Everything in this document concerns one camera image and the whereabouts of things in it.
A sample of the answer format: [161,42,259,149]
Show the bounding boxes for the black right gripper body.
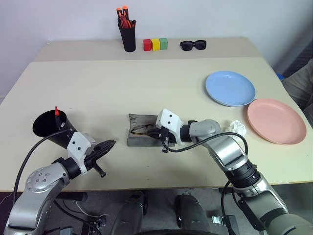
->
[152,127,177,145]

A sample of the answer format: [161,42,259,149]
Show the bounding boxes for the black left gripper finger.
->
[96,144,115,158]
[95,140,116,151]

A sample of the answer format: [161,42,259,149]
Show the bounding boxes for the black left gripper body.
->
[85,146,107,179]

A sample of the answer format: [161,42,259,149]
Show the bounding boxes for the grey glasses case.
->
[126,113,176,147]

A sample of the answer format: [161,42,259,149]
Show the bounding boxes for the tortoiseshell eyeglasses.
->
[132,124,154,136]

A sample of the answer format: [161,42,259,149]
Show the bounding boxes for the red and black pen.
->
[54,105,62,128]

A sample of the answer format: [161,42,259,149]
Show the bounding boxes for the black conical pen cup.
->
[32,110,77,149]

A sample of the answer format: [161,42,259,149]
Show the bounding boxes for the dark rounded shape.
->
[174,192,211,235]
[111,190,149,235]

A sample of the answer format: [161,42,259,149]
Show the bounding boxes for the crumpled white paper ball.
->
[221,119,247,140]

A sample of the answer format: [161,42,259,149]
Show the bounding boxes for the blue plate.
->
[205,70,256,107]

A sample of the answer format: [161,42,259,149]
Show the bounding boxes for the tall black pen holder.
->
[118,21,136,52]

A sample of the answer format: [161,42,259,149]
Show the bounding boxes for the black sunglasses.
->
[179,40,207,51]

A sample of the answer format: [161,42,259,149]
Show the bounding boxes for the red pen in holder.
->
[119,14,130,29]

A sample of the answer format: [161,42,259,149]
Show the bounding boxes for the pink plate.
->
[246,98,307,145]

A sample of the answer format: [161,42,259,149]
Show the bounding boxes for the person in olive clothing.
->
[282,65,313,116]

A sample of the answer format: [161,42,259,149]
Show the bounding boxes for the dark woven patterned object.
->
[276,45,313,77]

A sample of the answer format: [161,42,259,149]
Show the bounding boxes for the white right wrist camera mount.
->
[156,109,183,145]

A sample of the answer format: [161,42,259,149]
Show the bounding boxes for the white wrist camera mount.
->
[156,109,183,145]
[67,131,92,175]

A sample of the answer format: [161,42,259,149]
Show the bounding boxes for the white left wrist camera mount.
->
[67,131,92,175]

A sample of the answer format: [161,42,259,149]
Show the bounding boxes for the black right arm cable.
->
[161,132,249,167]

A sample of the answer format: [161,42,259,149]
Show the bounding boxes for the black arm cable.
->
[13,131,71,204]
[161,132,249,167]

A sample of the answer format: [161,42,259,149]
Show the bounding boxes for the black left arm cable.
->
[13,131,71,204]

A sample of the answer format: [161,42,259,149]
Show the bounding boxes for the metal floor bracket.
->
[211,214,233,231]

